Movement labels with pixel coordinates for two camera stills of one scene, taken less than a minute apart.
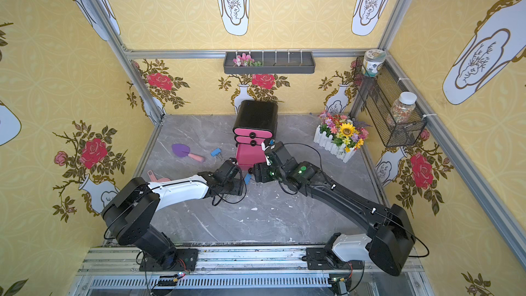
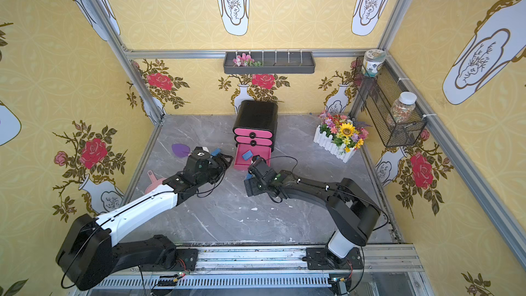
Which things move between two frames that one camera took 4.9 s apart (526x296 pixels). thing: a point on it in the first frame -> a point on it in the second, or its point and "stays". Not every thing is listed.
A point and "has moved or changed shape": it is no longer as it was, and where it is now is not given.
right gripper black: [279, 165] -> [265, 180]
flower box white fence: [340, 135] stays
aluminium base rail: [114, 271] stays
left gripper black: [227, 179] -> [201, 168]
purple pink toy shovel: [182, 151] stays
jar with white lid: [402, 109] stays
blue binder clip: [247, 178] has moved or changed shape
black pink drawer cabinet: [255, 127] stays
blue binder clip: [216, 152] stays
